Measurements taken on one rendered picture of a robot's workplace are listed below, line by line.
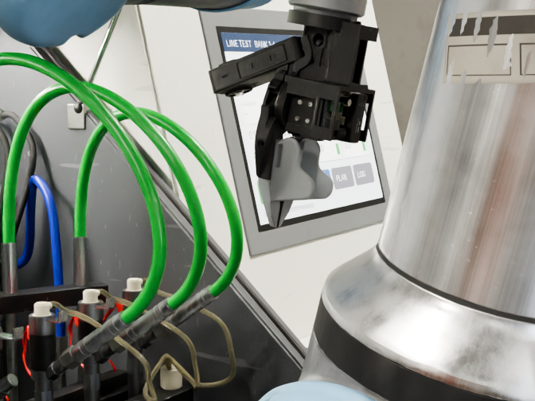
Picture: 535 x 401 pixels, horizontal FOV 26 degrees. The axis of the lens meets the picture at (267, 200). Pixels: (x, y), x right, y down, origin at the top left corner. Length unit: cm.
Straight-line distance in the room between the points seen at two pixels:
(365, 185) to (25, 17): 139
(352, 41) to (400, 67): 287
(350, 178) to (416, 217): 147
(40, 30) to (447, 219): 25
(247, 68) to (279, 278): 53
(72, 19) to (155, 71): 92
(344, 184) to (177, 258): 48
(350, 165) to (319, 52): 76
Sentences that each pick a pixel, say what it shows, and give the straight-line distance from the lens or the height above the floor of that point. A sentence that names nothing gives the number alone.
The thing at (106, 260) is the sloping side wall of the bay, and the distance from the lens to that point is 149.
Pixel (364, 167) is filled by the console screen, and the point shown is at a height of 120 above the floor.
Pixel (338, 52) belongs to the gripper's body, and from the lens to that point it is 110.
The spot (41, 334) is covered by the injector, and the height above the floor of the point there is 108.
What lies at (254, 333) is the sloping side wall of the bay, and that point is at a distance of 138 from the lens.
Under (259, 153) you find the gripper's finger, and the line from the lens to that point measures 111.
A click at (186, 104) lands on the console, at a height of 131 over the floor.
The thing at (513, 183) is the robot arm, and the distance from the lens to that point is 36.
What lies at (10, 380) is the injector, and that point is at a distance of 118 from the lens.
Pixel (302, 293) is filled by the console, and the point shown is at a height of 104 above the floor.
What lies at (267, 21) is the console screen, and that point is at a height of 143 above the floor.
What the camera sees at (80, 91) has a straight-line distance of 118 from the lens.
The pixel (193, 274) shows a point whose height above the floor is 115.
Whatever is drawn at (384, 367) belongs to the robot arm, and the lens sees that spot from 38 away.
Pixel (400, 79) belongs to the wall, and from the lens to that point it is 396.
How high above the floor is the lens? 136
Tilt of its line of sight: 7 degrees down
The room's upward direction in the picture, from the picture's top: straight up
